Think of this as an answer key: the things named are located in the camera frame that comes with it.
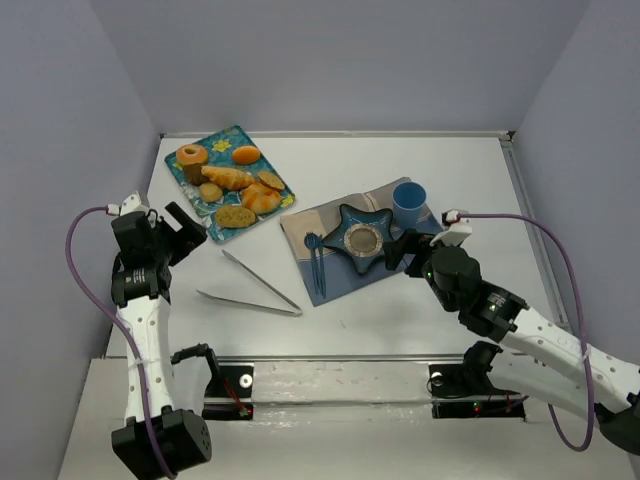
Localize brown chocolate muffin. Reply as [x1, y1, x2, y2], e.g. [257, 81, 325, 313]
[182, 164, 208, 186]

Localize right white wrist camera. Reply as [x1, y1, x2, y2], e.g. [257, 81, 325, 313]
[430, 209, 472, 247]

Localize blue plastic fork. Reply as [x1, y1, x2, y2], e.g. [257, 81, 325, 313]
[315, 233, 326, 298]

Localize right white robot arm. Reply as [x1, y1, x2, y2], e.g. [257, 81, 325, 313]
[383, 229, 639, 455]

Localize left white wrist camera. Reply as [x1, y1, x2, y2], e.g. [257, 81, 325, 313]
[107, 191, 150, 217]

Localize oval tan bread slice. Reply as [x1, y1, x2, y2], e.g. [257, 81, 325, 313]
[215, 205, 256, 229]

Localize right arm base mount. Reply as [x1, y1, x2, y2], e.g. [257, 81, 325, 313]
[426, 341, 526, 420]

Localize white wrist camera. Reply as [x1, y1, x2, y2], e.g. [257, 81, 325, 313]
[430, 209, 472, 247]
[107, 191, 150, 217]

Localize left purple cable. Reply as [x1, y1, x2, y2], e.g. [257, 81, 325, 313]
[65, 205, 179, 477]

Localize round orange bun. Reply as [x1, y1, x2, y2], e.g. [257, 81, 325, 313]
[232, 145, 261, 165]

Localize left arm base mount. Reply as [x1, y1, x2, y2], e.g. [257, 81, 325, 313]
[171, 344, 254, 421]

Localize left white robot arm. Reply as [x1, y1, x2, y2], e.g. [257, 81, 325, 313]
[111, 194, 211, 479]

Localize orange ring donut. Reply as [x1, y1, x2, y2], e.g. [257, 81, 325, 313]
[176, 144, 209, 166]

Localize brown-crust bread slice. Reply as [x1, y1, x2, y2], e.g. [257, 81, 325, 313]
[257, 171, 286, 191]

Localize teal floral serving tray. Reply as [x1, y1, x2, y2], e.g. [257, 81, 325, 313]
[165, 126, 296, 244]

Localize blue star-shaped plate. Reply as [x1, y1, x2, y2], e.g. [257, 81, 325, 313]
[322, 204, 393, 275]

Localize blue plastic cup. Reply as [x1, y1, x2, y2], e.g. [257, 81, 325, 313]
[392, 182, 427, 229]

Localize golden croissant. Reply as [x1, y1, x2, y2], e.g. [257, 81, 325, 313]
[201, 165, 255, 191]

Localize blue beige cloth placemat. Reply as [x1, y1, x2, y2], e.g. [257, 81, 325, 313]
[279, 176, 457, 308]

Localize orange striped twisted roll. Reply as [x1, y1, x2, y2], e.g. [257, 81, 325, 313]
[241, 183, 281, 215]

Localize metal serving tongs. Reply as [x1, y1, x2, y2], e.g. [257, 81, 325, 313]
[195, 249, 303, 318]

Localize small round tan bun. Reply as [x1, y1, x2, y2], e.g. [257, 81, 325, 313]
[199, 182, 224, 203]

